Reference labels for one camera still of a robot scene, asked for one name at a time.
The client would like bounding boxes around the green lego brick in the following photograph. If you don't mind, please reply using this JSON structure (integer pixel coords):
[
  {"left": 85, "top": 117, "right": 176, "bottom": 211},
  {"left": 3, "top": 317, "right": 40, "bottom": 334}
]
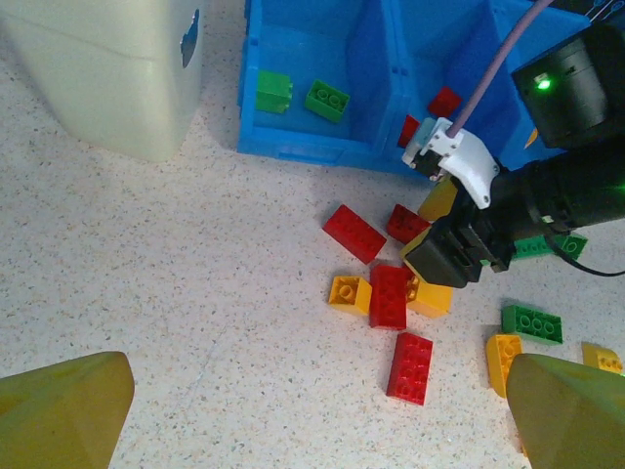
[
  {"left": 512, "top": 233, "right": 589, "bottom": 260},
  {"left": 256, "top": 70, "right": 294, "bottom": 116},
  {"left": 501, "top": 304, "right": 563, "bottom": 346},
  {"left": 305, "top": 78, "right": 352, "bottom": 123}
]

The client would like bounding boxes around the red lego brick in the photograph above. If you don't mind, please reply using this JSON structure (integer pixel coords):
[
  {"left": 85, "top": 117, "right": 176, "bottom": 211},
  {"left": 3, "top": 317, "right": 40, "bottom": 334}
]
[
  {"left": 397, "top": 114, "right": 421, "bottom": 149},
  {"left": 369, "top": 264, "right": 409, "bottom": 331},
  {"left": 385, "top": 332, "right": 435, "bottom": 406},
  {"left": 386, "top": 203, "right": 432, "bottom": 245},
  {"left": 321, "top": 203, "right": 388, "bottom": 265}
]

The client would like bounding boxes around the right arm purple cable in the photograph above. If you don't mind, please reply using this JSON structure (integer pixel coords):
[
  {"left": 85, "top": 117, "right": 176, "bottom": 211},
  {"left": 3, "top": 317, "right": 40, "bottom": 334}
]
[{"left": 446, "top": 0, "right": 558, "bottom": 138}]

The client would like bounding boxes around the blue three-compartment bin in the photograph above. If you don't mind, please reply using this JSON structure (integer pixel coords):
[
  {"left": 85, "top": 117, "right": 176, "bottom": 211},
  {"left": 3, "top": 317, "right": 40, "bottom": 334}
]
[{"left": 236, "top": 0, "right": 595, "bottom": 180}]

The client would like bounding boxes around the cream holder with orange rim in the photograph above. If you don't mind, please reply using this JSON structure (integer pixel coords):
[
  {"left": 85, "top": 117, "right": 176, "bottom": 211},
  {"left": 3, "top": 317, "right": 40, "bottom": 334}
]
[{"left": 0, "top": 0, "right": 205, "bottom": 163}]

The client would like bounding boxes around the small notched red lego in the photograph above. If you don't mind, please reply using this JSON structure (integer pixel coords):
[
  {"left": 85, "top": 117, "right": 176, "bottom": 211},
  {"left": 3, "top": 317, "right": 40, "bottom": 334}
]
[{"left": 428, "top": 86, "right": 463, "bottom": 118}]

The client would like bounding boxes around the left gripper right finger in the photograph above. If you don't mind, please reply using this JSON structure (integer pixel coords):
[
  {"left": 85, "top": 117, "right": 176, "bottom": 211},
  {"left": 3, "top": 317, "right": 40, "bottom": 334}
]
[{"left": 506, "top": 354, "right": 625, "bottom": 469}]

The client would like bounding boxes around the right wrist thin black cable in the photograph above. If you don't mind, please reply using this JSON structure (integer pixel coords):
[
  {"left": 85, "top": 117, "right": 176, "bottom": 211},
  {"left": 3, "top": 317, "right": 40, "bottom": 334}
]
[{"left": 549, "top": 233, "right": 625, "bottom": 277}]

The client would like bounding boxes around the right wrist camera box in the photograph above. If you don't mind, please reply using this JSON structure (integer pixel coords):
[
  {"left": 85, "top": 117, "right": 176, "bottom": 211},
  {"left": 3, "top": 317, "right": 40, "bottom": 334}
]
[{"left": 400, "top": 115, "right": 503, "bottom": 211}]

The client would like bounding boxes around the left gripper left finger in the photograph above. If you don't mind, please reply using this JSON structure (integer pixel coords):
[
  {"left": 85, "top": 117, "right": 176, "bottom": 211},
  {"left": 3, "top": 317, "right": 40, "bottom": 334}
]
[{"left": 0, "top": 351, "right": 136, "bottom": 469}]

